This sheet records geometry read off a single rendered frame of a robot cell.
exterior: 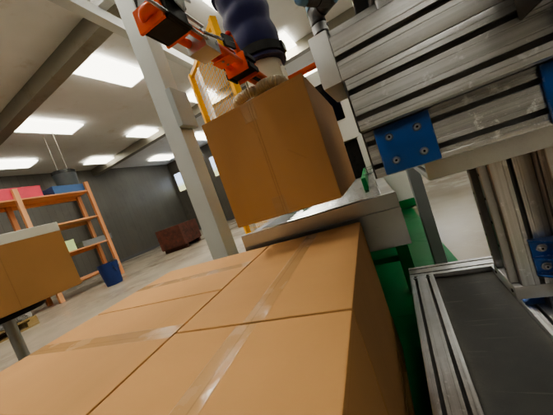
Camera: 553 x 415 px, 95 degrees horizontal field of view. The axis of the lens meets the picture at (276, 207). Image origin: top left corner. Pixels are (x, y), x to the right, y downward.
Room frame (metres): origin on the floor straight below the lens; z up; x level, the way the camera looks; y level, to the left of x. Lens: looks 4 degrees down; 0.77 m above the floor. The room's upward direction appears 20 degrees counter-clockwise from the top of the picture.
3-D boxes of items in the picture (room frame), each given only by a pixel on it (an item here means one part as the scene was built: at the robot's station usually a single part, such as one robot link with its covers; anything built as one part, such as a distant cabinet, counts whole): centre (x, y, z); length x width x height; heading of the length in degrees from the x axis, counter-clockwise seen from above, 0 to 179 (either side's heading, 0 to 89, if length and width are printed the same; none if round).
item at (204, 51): (0.72, 0.04, 1.20); 0.07 x 0.07 x 0.04; 66
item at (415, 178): (1.43, -0.80, 0.50); 0.07 x 0.07 x 1.00; 68
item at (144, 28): (0.60, 0.10, 1.20); 0.08 x 0.07 x 0.05; 156
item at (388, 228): (1.08, -0.12, 0.48); 0.70 x 0.03 x 0.15; 68
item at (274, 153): (1.14, -0.14, 0.87); 0.60 x 0.40 x 0.40; 156
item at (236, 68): (0.92, -0.05, 1.20); 0.10 x 0.08 x 0.06; 66
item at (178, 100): (2.12, 0.45, 1.62); 0.20 x 0.05 x 0.30; 158
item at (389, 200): (1.09, -0.12, 0.58); 0.70 x 0.03 x 0.06; 68
